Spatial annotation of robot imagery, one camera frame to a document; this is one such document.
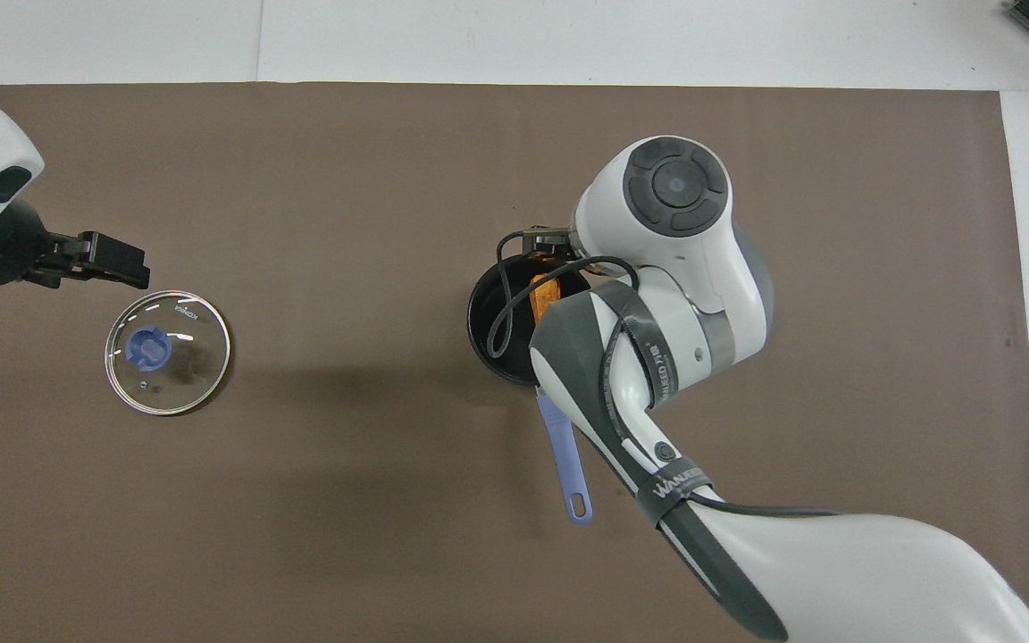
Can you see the brown table mat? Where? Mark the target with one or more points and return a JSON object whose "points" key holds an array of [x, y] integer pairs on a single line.
{"points": [[345, 223]]}

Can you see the orange corn cob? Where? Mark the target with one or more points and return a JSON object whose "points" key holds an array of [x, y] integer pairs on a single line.
{"points": [[544, 299]]}

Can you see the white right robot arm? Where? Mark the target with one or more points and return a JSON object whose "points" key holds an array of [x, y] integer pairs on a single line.
{"points": [[702, 286]]}

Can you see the glass lid with lavender knob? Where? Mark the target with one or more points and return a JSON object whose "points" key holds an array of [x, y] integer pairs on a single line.
{"points": [[193, 362]]}

